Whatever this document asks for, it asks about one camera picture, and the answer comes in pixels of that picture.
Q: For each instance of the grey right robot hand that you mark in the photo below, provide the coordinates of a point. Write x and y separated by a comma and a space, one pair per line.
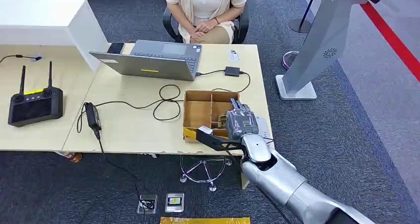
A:
241, 120

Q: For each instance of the person's right hand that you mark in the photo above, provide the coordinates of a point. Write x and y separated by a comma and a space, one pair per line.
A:
197, 34

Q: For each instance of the person's left hand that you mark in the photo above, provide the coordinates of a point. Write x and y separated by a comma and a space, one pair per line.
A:
206, 26

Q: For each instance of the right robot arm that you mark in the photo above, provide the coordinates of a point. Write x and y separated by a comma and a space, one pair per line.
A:
282, 179

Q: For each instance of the person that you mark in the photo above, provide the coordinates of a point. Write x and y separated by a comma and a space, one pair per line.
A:
205, 2

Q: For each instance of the black office chair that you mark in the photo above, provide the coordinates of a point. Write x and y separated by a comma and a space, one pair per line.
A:
242, 25

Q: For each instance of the small white printed card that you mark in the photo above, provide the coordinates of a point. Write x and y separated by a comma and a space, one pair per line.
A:
234, 55

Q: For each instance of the wooden divided card box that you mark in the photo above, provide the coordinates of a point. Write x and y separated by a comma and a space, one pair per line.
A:
200, 112

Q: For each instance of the grey laptop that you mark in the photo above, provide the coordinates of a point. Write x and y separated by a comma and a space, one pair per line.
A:
154, 60

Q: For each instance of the small black hub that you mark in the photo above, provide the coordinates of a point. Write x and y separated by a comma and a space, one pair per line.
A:
232, 71

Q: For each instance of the chrome stool base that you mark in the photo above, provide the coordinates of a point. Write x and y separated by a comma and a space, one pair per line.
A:
203, 170

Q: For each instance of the round grey disc base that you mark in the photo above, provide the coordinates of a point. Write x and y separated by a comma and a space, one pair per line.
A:
289, 60

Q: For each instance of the black smartphone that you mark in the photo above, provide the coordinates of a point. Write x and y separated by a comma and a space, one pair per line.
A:
115, 48

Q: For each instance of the black stanchion pole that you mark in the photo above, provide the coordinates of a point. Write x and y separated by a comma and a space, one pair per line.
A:
306, 12

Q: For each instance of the closed floor socket box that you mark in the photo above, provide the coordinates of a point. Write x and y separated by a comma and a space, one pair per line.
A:
174, 202

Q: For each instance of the yellow floor tape strip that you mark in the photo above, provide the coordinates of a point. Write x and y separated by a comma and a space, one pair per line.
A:
203, 220

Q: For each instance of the grey slanted kiosk stand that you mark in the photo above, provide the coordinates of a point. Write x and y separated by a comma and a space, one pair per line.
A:
318, 42

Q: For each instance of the open floor socket box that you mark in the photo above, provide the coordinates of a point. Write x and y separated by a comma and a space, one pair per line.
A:
147, 203

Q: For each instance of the black power adapter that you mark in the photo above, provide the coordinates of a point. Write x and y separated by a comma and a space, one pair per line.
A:
92, 115

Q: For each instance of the white desk partition box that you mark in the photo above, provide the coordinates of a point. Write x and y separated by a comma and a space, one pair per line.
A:
49, 22

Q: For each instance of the red barrier belt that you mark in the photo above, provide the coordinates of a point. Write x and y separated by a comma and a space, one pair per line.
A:
390, 38

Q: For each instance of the crumpled snack bag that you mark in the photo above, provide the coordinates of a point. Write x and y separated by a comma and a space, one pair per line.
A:
72, 156

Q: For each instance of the black remote controller with antennas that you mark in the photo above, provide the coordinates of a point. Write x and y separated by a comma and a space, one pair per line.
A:
34, 107

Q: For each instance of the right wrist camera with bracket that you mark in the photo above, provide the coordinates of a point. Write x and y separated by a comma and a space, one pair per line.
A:
213, 142

